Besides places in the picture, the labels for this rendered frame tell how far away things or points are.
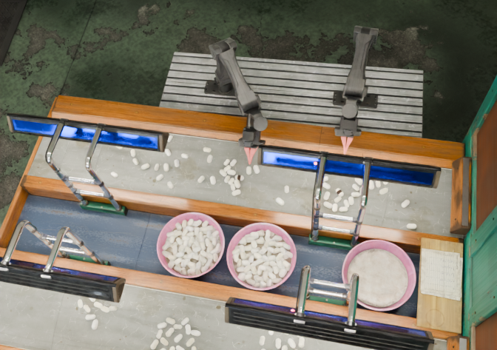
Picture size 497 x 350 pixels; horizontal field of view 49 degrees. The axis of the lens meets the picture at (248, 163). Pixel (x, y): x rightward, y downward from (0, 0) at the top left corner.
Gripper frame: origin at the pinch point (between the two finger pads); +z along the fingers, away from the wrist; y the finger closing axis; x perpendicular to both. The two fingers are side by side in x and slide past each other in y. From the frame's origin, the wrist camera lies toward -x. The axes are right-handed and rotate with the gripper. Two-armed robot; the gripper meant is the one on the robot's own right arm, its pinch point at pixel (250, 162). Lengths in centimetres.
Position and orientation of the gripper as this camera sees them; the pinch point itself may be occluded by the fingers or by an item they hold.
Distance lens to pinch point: 222.9
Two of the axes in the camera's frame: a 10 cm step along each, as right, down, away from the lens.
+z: -0.9, 9.7, 2.3
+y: 9.8, 1.3, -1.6
